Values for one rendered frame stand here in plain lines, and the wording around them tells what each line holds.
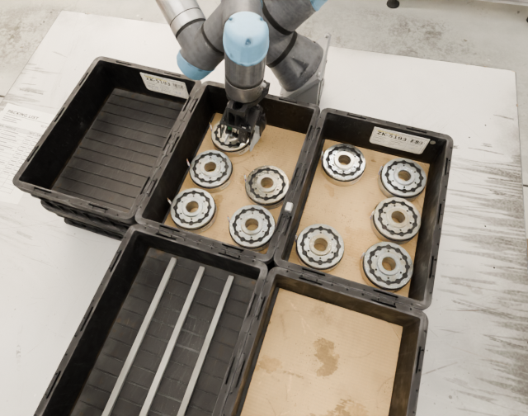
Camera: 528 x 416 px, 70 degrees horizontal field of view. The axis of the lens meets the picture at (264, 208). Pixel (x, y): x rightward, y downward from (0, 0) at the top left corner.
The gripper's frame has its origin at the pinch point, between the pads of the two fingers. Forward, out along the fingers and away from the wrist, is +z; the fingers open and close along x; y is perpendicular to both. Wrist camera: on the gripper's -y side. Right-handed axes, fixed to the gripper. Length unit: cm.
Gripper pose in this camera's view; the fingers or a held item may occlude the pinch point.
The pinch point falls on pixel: (244, 137)
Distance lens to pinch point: 96.3
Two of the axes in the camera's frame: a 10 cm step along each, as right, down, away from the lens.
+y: -3.0, 8.7, -3.9
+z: -0.8, 3.9, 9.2
